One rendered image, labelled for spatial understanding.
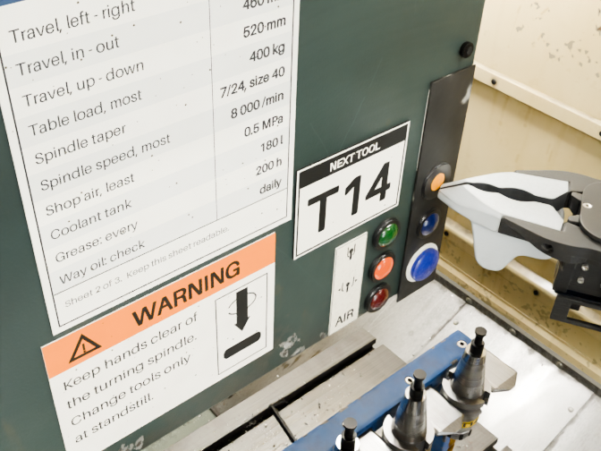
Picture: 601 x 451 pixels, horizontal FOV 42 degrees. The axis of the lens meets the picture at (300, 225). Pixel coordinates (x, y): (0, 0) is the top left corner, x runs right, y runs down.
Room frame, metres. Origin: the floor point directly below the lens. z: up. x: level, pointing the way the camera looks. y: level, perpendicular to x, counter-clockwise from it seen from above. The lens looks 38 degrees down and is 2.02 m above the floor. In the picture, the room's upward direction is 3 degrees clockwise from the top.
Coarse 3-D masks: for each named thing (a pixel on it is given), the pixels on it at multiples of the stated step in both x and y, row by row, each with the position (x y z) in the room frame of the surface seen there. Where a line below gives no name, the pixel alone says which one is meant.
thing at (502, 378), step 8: (488, 352) 0.75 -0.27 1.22; (488, 360) 0.73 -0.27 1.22; (496, 360) 0.73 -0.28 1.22; (488, 368) 0.72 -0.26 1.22; (496, 368) 0.72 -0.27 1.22; (504, 368) 0.72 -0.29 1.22; (488, 376) 0.70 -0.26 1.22; (496, 376) 0.70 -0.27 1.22; (504, 376) 0.70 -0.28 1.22; (512, 376) 0.71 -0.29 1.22; (496, 384) 0.69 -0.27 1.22; (504, 384) 0.69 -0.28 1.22; (512, 384) 0.69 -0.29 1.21; (496, 392) 0.68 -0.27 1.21
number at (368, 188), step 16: (384, 160) 0.44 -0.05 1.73; (352, 176) 0.42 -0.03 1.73; (368, 176) 0.43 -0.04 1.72; (384, 176) 0.44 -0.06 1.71; (352, 192) 0.42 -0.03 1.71; (368, 192) 0.43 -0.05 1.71; (384, 192) 0.44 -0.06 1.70; (352, 208) 0.42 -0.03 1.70; (368, 208) 0.43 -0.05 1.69; (336, 224) 0.41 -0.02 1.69
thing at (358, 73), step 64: (320, 0) 0.40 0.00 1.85; (384, 0) 0.43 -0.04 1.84; (448, 0) 0.47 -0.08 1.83; (320, 64) 0.40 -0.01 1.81; (384, 64) 0.43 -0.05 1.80; (448, 64) 0.48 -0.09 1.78; (0, 128) 0.28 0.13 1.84; (320, 128) 0.40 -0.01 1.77; (384, 128) 0.44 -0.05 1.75; (0, 192) 0.27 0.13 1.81; (0, 256) 0.27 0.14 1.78; (320, 256) 0.40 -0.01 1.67; (0, 320) 0.26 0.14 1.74; (320, 320) 0.41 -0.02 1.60; (0, 384) 0.26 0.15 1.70; (0, 448) 0.25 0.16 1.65; (64, 448) 0.27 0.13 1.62; (128, 448) 0.30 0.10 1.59
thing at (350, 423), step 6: (348, 420) 0.53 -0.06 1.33; (354, 420) 0.53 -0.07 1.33; (348, 426) 0.53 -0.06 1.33; (354, 426) 0.53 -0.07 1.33; (342, 432) 0.53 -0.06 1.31; (348, 432) 0.53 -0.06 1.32; (354, 432) 0.53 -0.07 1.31; (342, 438) 0.53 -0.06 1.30; (348, 438) 0.52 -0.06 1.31; (354, 438) 0.53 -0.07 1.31; (342, 444) 0.53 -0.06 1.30; (348, 444) 0.52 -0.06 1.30; (354, 444) 0.53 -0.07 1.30
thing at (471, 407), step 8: (448, 384) 0.68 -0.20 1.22; (488, 384) 0.68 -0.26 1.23; (440, 392) 0.68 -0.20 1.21; (448, 392) 0.67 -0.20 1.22; (488, 392) 0.67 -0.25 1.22; (448, 400) 0.66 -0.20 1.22; (456, 400) 0.65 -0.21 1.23; (464, 400) 0.65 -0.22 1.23; (472, 400) 0.65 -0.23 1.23; (480, 400) 0.65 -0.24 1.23; (464, 408) 0.65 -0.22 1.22; (472, 408) 0.65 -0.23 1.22; (464, 416) 0.65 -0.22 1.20; (472, 416) 0.65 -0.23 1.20
